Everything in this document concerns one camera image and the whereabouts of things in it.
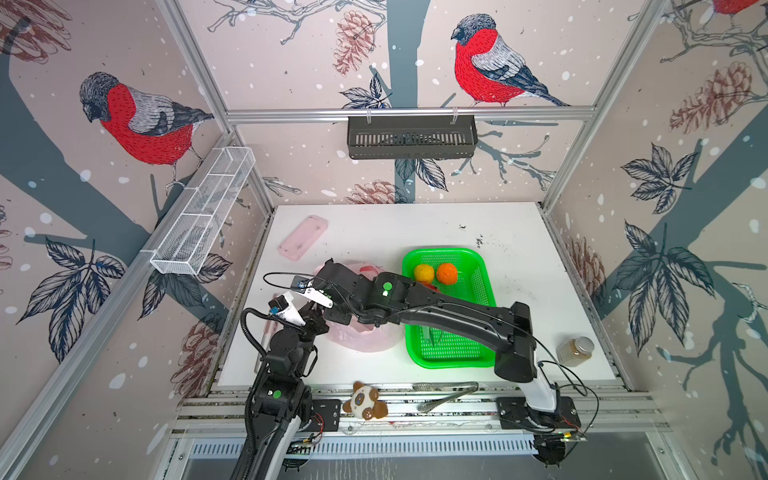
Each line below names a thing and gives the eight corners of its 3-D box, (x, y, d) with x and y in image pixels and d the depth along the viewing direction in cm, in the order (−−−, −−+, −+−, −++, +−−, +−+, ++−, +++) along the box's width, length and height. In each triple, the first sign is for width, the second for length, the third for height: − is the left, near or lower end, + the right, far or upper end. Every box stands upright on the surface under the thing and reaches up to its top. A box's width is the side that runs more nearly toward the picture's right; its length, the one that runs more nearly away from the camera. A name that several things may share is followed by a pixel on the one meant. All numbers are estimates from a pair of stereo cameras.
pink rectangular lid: (276, 252, 110) (274, 248, 108) (310, 217, 122) (308, 212, 120) (299, 262, 107) (297, 258, 105) (331, 225, 119) (330, 221, 117)
